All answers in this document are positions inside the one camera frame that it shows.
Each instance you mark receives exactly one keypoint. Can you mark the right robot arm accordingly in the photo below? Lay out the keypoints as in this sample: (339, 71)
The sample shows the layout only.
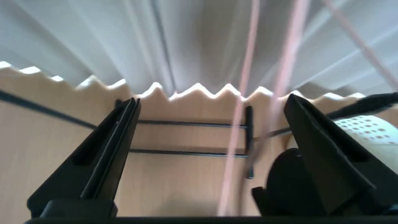
(286, 180)

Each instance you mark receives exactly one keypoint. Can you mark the black clothes rack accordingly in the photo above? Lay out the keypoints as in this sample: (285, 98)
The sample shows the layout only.
(249, 130)

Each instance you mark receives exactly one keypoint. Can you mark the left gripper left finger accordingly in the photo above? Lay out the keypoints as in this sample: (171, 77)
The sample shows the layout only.
(62, 189)

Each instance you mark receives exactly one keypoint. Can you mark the beige curtain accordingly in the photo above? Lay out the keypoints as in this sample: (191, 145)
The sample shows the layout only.
(93, 37)

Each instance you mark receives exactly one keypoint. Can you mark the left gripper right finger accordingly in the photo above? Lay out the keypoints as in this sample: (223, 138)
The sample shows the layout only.
(342, 174)

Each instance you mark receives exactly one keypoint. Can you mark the white laundry basket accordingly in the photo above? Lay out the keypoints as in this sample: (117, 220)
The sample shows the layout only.
(373, 133)

